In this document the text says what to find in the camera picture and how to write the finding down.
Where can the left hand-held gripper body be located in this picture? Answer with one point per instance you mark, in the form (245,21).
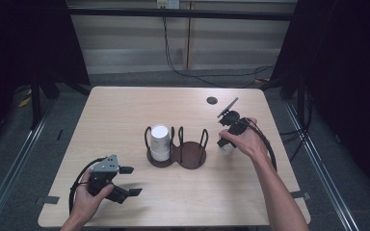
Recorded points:
(104,168)

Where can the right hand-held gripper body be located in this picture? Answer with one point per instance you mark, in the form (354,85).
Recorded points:
(234,123)

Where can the single white paper cup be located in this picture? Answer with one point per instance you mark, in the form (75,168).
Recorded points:
(227,150)

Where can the stack of white paper cups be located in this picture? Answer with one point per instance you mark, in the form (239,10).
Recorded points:
(160,141)

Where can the person's right hand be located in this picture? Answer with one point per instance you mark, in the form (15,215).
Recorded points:
(250,141)

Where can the person's left hand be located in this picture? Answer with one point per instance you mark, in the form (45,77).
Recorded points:
(85,203)

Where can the grey tape strip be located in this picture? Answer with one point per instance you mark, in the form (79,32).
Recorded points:
(301,195)
(47,200)

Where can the black horizontal bar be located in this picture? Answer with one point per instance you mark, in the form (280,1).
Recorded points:
(179,13)

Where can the black curtain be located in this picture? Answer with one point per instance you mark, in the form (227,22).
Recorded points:
(22,41)
(343,64)

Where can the metal floor rail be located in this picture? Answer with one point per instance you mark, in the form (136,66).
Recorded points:
(9,179)
(324,173)

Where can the white wall outlet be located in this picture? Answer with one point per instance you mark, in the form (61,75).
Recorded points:
(168,4)

